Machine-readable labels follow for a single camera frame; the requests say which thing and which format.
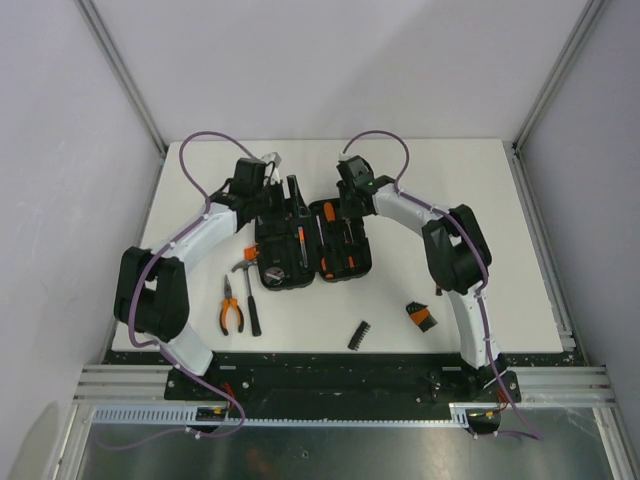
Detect black plastic tool case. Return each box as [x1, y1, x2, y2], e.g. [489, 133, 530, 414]
[244, 198, 372, 291]

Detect claw hammer black handle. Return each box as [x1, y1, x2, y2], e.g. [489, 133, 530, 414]
[231, 260, 262, 337]

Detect orange screwdriver in case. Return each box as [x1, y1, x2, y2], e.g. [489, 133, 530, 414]
[321, 257, 334, 279]

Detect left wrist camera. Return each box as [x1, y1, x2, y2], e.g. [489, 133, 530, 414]
[261, 152, 281, 168]

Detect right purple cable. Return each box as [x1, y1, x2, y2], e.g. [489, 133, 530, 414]
[339, 130, 545, 441]

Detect left aluminium frame post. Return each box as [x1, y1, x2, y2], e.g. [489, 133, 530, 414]
[74, 0, 169, 154]

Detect black bit holder strip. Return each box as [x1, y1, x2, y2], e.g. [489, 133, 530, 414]
[347, 321, 371, 351]

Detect utility knife in case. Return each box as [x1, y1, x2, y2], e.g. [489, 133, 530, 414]
[297, 225, 309, 269]

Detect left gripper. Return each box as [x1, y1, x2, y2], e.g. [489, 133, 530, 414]
[251, 176, 309, 225]

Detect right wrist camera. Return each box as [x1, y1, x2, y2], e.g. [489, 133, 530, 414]
[338, 153, 358, 164]

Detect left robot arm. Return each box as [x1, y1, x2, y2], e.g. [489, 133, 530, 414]
[114, 152, 282, 400]

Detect right aluminium frame post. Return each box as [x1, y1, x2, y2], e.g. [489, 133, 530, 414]
[512, 0, 609, 151]

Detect tape measure in case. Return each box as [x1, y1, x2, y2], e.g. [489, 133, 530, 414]
[263, 267, 286, 286]

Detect orange handled screwdriver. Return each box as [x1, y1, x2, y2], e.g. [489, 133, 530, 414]
[322, 201, 336, 249]

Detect grey slotted cable duct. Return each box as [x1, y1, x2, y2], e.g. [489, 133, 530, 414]
[93, 404, 469, 428]

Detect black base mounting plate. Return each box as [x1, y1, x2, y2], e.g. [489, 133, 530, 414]
[102, 349, 576, 421]

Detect orange handled pliers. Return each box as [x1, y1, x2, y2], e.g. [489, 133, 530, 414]
[218, 273, 245, 337]

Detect aluminium frame post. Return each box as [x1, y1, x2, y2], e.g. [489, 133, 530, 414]
[74, 0, 169, 154]
[512, 0, 609, 151]

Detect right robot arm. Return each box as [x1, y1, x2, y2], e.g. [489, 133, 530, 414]
[337, 154, 500, 401]

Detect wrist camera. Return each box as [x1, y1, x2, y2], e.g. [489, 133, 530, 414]
[338, 153, 358, 164]
[261, 152, 281, 168]

